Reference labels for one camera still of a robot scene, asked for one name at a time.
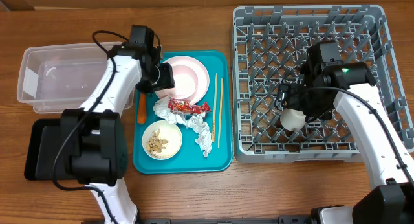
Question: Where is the pink bowl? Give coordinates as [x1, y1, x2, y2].
[156, 65, 198, 100]

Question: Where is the white cup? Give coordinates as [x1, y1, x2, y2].
[280, 109, 306, 131]

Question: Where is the large pink plate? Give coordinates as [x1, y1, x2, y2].
[166, 56, 210, 104]

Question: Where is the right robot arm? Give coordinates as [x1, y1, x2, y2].
[277, 41, 413, 223]

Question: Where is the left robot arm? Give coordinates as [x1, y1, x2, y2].
[51, 25, 175, 223]

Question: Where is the grey dishwasher rack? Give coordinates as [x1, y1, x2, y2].
[232, 5, 413, 163]

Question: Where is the red snack wrapper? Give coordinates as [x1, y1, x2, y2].
[168, 98, 211, 115]

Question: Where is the orange carrot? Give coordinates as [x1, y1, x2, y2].
[136, 93, 147, 124]

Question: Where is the left wooden chopstick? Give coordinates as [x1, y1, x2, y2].
[212, 73, 218, 143]

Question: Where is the crumpled white tissue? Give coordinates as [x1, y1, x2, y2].
[153, 97, 212, 158]

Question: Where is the teal plastic tray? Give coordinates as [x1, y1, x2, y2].
[132, 50, 233, 174]

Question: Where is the small bowl with food scraps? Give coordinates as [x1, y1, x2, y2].
[142, 120, 182, 160]

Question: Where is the clear plastic bin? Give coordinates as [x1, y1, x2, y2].
[16, 41, 136, 114]

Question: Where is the black plastic tray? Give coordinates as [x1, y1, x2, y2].
[23, 117, 122, 181]

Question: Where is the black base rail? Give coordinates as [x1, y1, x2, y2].
[137, 215, 320, 224]

